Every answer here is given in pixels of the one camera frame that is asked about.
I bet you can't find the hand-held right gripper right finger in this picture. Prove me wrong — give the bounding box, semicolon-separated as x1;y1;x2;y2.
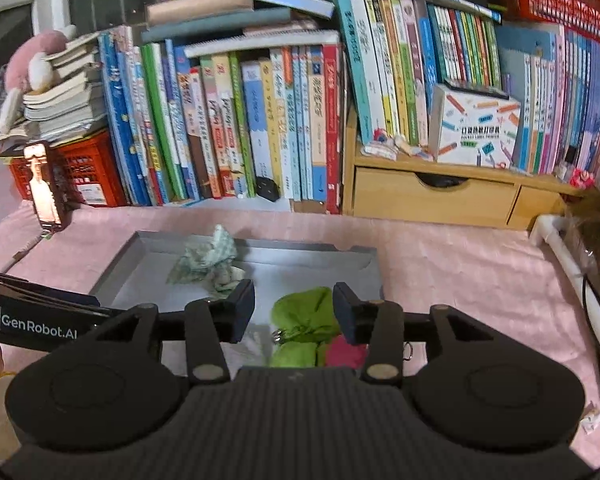
333;282;504;385

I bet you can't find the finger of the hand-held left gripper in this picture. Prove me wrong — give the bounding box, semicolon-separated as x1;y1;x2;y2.
0;268;102;308

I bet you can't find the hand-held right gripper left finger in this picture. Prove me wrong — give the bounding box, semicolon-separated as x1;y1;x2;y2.
84;279;256;385

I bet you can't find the pink fabric bow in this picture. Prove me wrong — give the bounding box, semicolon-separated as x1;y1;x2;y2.
324;335;369;369

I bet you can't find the green scrunchie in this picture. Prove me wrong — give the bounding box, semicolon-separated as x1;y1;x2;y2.
269;287;342;369

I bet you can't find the green checked cloth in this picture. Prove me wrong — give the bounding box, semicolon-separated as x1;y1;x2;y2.
167;224;246;297

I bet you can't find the white box tray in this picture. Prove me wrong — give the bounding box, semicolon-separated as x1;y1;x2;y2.
87;230;386;367

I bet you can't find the smartphone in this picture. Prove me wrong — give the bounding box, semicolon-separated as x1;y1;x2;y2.
23;140;67;232

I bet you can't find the small black pouch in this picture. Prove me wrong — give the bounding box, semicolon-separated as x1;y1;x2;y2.
254;175;282;204

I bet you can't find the red plastic crate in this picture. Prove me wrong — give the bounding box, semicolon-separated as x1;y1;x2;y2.
0;127;127;209

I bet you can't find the wooden drawer organizer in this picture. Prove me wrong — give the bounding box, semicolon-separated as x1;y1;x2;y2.
342;109;582;232

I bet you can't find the row of tall picture books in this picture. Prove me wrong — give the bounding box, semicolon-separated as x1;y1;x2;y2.
97;29;347;215

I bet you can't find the stack of worn books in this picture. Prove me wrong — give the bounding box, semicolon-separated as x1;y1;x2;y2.
0;32;109;145

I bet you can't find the white printed box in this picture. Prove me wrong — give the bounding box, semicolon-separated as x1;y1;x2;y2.
427;82;522;169

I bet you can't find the pink and white plush toy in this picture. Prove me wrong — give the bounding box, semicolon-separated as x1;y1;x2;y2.
0;29;77;129

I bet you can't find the brown-haired doll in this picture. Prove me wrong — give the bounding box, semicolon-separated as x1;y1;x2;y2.
564;194;600;313

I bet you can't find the small pink trinket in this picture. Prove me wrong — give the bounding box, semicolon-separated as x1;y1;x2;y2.
569;167;597;189

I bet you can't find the row of thin colourful books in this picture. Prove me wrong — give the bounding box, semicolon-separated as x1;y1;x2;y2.
327;0;600;177

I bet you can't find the stack of flat books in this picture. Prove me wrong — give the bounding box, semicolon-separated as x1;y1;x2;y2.
139;0;342;59

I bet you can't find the braided white cable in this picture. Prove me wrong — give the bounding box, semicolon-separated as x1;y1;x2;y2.
9;230;52;273

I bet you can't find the white pipe frame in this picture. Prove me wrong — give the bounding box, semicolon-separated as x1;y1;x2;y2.
529;214;600;367

